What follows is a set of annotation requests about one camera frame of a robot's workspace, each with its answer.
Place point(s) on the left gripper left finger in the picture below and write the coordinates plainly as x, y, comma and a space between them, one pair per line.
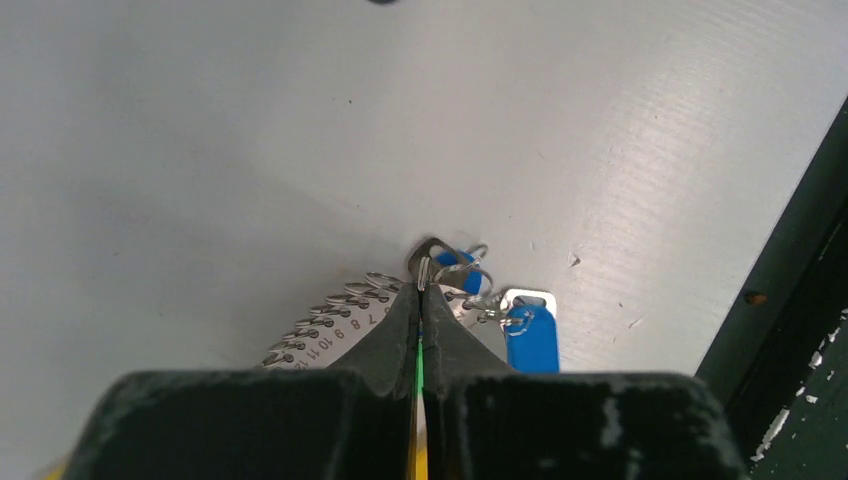
354, 419

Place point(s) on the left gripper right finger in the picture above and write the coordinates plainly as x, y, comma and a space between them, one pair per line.
487, 421

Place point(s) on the blue tag key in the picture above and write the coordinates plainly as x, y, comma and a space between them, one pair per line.
435, 262
528, 320

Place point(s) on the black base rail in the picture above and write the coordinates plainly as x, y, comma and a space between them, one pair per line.
779, 361

